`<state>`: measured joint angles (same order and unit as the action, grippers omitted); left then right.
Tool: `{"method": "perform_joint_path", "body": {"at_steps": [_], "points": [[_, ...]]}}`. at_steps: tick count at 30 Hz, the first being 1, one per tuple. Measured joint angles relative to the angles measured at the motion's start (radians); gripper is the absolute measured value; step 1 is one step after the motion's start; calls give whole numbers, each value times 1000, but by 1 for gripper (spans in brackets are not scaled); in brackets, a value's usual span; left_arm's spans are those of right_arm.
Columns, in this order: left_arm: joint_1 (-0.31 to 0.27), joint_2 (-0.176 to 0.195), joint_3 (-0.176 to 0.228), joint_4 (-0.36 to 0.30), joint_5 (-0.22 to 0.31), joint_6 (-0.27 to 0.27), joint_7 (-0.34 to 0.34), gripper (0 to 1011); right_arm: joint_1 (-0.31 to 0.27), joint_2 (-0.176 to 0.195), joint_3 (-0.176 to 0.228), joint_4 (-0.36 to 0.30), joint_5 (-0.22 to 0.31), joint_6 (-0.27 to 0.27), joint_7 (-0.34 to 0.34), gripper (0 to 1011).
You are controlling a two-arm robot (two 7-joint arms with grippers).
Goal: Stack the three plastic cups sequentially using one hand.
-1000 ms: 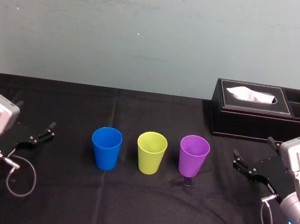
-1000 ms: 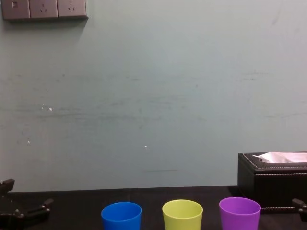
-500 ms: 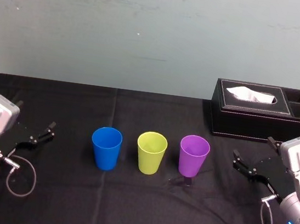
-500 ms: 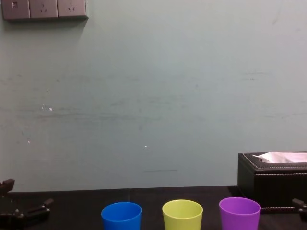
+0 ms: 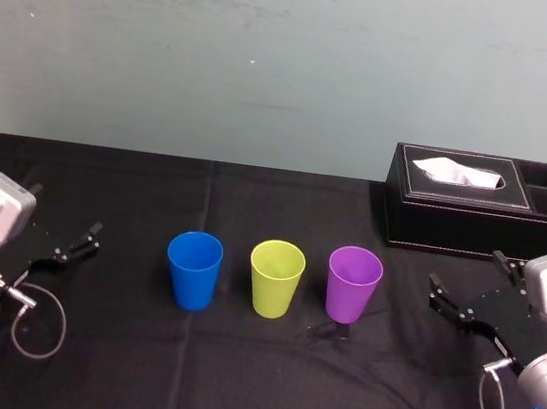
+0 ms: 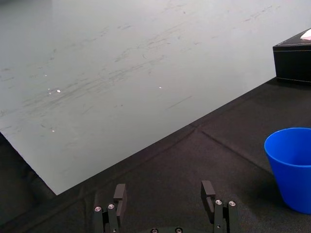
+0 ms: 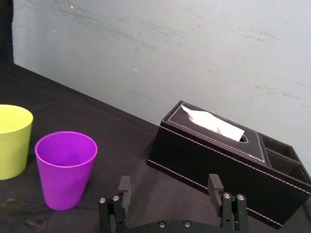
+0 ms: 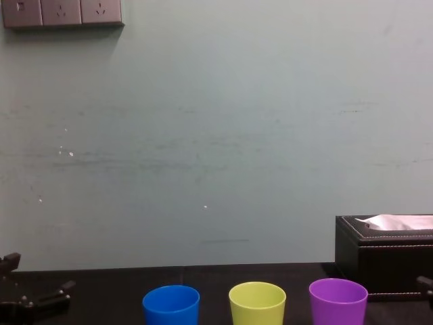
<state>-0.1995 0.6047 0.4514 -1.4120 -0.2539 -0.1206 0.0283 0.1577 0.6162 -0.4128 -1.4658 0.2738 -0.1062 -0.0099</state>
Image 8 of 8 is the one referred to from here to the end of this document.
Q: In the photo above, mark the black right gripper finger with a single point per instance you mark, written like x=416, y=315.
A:
x=426, y=286

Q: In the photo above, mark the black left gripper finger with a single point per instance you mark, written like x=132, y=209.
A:
x=47, y=299
x=10, y=262

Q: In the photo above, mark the black leather tissue box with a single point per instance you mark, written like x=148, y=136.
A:
x=389, y=260

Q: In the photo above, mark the black table cloth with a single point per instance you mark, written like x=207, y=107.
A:
x=101, y=298

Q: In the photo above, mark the white paper tissue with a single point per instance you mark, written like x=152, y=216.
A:
x=399, y=221

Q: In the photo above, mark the purple plastic cup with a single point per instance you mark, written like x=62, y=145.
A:
x=338, y=311

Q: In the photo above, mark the blue plastic cup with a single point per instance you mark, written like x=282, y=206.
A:
x=169, y=315

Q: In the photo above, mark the yellow-green plastic cup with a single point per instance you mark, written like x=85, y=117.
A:
x=257, y=313

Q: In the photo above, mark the grey wall socket panel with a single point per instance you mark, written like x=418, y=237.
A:
x=61, y=13

